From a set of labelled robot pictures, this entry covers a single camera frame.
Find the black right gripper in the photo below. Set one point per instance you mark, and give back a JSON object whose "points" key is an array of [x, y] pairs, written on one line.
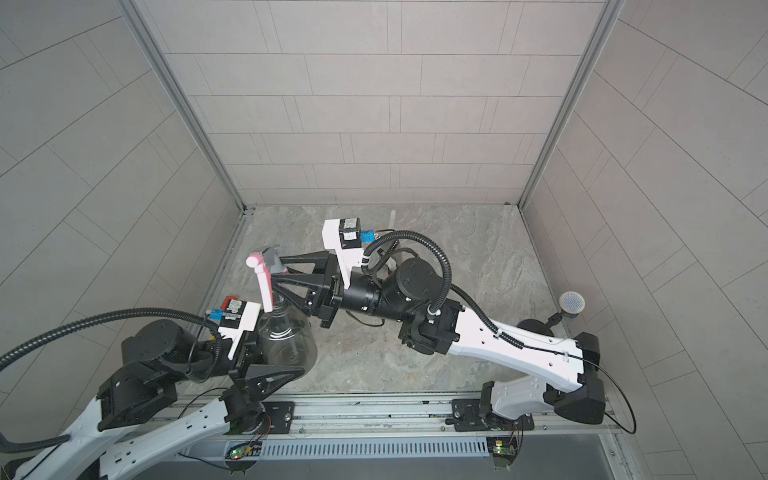
{"points": [[330, 300]]}

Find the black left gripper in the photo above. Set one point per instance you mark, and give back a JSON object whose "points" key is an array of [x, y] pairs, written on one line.
{"points": [[251, 360]]}

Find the dark grey spray bottle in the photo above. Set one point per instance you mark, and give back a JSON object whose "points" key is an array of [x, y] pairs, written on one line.
{"points": [[286, 336]]}

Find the pink spray nozzle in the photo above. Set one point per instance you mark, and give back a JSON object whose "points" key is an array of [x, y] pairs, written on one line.
{"points": [[265, 264]]}

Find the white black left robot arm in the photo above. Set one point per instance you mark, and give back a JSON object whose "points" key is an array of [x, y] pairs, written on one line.
{"points": [[161, 355]]}

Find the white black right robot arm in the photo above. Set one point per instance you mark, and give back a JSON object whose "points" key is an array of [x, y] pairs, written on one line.
{"points": [[559, 375]]}

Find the red spray nozzle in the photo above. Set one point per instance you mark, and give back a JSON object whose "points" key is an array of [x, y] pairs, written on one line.
{"points": [[227, 301]]}

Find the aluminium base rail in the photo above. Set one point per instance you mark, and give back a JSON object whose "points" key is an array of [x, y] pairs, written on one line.
{"points": [[409, 426]]}

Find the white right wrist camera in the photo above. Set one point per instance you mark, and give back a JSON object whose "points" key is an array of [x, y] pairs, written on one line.
{"points": [[347, 240]]}

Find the aluminium corner frame post left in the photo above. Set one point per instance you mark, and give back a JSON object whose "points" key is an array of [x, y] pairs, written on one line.
{"points": [[152, 52]]}

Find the aluminium corner frame post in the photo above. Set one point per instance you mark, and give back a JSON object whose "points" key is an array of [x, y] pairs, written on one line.
{"points": [[152, 52], [603, 27]]}

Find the aluminium corner frame post right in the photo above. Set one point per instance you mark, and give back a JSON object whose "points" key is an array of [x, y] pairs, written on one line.
{"points": [[603, 27]]}

